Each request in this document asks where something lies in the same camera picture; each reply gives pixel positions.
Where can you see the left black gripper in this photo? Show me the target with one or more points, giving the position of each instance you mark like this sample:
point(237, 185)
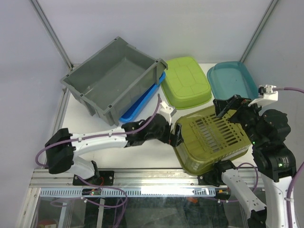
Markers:
point(175, 139)

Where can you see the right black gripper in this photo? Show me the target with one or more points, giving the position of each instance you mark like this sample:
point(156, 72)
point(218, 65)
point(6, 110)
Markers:
point(236, 102)

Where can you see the teal transparent container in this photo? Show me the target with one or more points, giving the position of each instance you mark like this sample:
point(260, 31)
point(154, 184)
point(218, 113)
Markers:
point(231, 78)

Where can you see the olive green slotted basket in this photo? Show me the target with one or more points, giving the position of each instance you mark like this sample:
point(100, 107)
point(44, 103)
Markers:
point(208, 139)

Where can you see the lime green container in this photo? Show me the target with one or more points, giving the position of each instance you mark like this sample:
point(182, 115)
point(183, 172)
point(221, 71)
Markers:
point(185, 85)

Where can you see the large grey crate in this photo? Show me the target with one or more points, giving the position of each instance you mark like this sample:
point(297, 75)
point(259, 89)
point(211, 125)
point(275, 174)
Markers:
point(113, 79)

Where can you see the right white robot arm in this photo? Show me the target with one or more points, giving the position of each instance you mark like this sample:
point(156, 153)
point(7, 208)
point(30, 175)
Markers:
point(275, 162)

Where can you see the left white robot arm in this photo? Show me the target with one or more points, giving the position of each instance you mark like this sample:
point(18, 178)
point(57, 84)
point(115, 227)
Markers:
point(64, 149)

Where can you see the blue plastic tray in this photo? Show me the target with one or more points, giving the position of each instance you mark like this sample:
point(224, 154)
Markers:
point(132, 113)

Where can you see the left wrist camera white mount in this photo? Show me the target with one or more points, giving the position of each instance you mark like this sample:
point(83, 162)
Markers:
point(167, 111)

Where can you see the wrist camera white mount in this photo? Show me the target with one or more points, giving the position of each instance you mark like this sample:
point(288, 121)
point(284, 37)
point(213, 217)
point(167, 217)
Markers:
point(267, 95)
point(167, 111)

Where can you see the aluminium mounting rail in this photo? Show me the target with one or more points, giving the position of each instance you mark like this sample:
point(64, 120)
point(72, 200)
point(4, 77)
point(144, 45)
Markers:
point(121, 178)

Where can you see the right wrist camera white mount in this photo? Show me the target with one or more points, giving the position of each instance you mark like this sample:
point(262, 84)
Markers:
point(267, 95)

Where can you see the white slotted cable duct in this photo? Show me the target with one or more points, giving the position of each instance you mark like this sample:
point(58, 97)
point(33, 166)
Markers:
point(149, 191)

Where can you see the right aluminium frame post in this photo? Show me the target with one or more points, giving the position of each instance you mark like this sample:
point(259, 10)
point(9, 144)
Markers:
point(265, 18)

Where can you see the aluminium frame post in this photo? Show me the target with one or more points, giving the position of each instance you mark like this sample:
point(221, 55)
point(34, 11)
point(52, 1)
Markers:
point(51, 32)
point(265, 18)

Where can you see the left aluminium frame post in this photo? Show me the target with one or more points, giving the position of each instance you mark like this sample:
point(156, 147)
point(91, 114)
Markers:
point(51, 32)

